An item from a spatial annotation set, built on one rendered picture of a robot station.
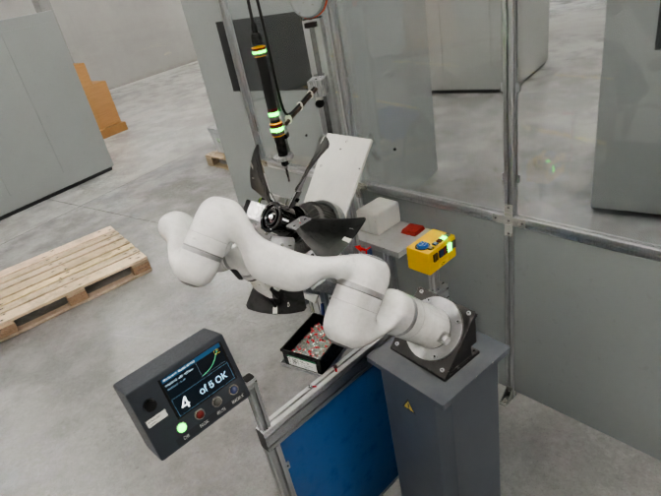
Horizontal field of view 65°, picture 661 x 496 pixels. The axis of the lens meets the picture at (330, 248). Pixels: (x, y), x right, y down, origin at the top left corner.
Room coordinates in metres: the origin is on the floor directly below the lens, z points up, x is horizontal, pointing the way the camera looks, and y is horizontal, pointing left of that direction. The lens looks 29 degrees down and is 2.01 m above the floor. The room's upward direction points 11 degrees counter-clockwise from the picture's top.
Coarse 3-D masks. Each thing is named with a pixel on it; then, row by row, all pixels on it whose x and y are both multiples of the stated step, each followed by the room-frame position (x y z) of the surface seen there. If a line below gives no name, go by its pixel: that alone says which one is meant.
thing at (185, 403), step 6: (186, 390) 0.95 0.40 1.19; (180, 396) 0.93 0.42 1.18; (186, 396) 0.94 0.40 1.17; (192, 396) 0.94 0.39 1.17; (174, 402) 0.92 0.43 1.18; (180, 402) 0.93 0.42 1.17; (186, 402) 0.93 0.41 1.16; (192, 402) 0.94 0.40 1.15; (180, 408) 0.92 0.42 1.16; (186, 408) 0.92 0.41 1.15; (180, 414) 0.91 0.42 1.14
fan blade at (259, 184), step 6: (258, 150) 2.01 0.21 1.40; (252, 156) 2.07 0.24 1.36; (258, 156) 2.00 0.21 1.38; (252, 162) 2.07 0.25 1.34; (258, 162) 1.99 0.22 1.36; (252, 168) 2.07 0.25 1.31; (258, 168) 1.99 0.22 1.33; (252, 174) 2.07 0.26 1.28; (258, 174) 1.99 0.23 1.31; (252, 180) 2.08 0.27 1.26; (258, 180) 2.00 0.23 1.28; (264, 180) 1.91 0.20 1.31; (252, 186) 2.09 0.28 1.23; (258, 186) 2.02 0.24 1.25; (264, 186) 1.92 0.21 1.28; (258, 192) 2.04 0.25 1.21; (264, 192) 1.95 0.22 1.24; (264, 198) 1.99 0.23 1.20
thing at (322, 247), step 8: (304, 224) 1.68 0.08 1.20; (312, 224) 1.66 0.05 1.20; (320, 224) 1.65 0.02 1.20; (328, 224) 1.64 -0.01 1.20; (336, 224) 1.62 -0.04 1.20; (344, 224) 1.60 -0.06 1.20; (352, 224) 1.58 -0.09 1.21; (360, 224) 1.57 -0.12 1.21; (304, 232) 1.63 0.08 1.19; (312, 232) 1.61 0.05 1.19; (320, 232) 1.60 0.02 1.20; (328, 232) 1.58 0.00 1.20; (336, 232) 1.57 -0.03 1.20; (344, 232) 1.56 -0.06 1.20; (352, 232) 1.54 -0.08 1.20; (304, 240) 1.59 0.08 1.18; (312, 240) 1.57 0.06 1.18; (320, 240) 1.56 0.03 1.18; (328, 240) 1.55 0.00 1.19; (336, 240) 1.53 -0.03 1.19; (312, 248) 1.54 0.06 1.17; (320, 248) 1.53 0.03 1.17; (328, 248) 1.51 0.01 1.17; (336, 248) 1.50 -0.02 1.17; (320, 256) 1.50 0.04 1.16; (328, 256) 1.48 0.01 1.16
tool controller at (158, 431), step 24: (192, 336) 1.09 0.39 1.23; (216, 336) 1.04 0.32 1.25; (168, 360) 0.99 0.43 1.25; (192, 360) 0.98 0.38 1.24; (216, 360) 1.01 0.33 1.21; (120, 384) 0.95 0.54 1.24; (144, 384) 0.92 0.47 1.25; (168, 384) 0.94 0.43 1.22; (192, 384) 0.96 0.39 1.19; (216, 384) 0.98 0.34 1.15; (240, 384) 1.01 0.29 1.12; (144, 408) 0.89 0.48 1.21; (168, 408) 0.91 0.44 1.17; (192, 408) 0.93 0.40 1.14; (216, 408) 0.95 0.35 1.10; (144, 432) 0.88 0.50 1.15; (168, 432) 0.88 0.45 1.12; (192, 432) 0.91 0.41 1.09; (168, 456) 0.86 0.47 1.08
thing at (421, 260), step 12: (420, 240) 1.62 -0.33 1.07; (432, 240) 1.60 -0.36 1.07; (444, 240) 1.59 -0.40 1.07; (408, 252) 1.58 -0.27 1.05; (420, 252) 1.54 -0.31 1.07; (432, 252) 1.53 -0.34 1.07; (408, 264) 1.59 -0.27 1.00; (420, 264) 1.55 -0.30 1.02; (432, 264) 1.53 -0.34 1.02; (444, 264) 1.57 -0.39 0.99
